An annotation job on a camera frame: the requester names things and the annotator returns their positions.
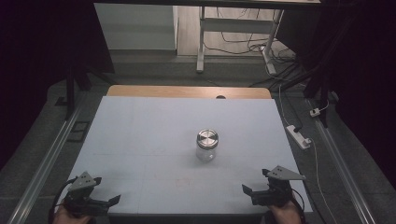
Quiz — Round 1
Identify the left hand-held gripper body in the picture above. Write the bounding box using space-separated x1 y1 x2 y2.
64 171 110 217

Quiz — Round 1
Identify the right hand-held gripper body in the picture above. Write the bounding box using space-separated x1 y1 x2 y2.
251 165 307 208

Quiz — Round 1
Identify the clear glass jar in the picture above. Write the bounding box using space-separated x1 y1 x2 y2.
195 140 219 162

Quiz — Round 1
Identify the silver metal jar lid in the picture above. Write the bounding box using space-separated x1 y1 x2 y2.
196 129 219 149

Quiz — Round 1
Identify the person's left hand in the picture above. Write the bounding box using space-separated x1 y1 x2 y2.
52 203 92 224

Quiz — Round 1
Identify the person's right hand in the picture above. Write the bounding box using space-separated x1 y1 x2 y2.
268 200 304 224

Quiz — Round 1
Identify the white power strip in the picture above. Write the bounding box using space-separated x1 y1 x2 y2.
285 124 313 150

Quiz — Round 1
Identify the black metal stand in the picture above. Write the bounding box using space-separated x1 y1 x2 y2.
274 8 359 129
55 60 117 121

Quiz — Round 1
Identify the dark curtain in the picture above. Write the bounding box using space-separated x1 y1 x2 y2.
0 0 115 171
276 0 396 183

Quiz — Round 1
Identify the white cabinet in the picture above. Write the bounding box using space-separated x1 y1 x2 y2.
93 3 178 51

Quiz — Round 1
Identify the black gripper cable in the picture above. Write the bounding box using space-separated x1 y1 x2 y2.
47 176 78 224
290 187 308 220

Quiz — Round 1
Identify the thin white cable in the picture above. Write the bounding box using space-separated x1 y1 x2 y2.
309 138 339 224

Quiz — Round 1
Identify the aluminium rail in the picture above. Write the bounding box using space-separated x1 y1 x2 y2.
306 99 378 224
7 102 86 224

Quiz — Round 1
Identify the black rectangular frame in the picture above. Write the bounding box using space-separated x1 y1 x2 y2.
66 120 92 144

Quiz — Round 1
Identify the tangle of black cables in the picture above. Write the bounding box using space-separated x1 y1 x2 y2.
204 7 298 64

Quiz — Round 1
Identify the white desk frame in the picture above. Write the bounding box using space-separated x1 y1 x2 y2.
195 6 285 76

